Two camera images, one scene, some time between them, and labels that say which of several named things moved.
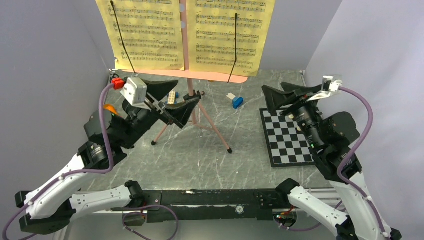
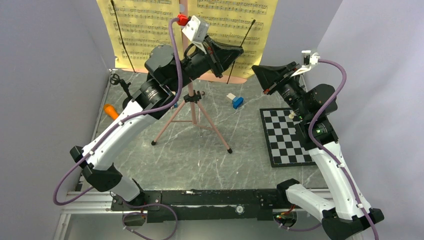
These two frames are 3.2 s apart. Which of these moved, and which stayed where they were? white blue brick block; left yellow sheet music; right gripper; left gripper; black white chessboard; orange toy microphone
Moved: left gripper; right gripper
Stayed: orange toy microphone; left yellow sheet music; white blue brick block; black white chessboard
